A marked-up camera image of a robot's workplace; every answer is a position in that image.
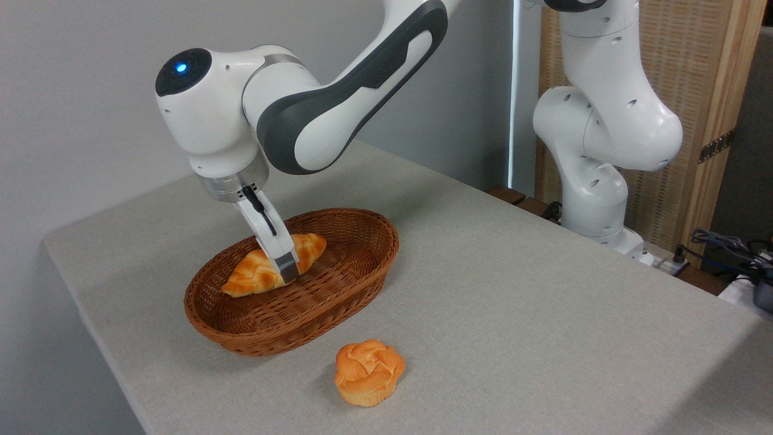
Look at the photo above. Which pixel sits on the brown oval wicker basket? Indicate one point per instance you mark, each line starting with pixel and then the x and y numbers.
pixel 338 284

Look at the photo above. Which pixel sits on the woven screen with wooden frame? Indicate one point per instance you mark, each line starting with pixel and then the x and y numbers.
pixel 682 60

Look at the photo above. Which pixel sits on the long braided bread loaf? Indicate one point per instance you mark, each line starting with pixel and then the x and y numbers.
pixel 253 275

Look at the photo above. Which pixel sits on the grey tablecloth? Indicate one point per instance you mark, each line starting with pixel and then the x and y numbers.
pixel 543 332

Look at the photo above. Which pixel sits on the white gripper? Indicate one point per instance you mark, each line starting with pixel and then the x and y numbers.
pixel 281 244

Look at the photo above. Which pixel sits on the metal hinge on screen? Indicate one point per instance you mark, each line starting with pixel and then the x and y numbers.
pixel 715 147

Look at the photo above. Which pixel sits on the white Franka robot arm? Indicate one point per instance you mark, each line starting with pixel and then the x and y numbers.
pixel 205 121

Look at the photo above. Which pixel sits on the flower-shaped bread roll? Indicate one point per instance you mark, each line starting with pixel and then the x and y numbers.
pixel 368 371

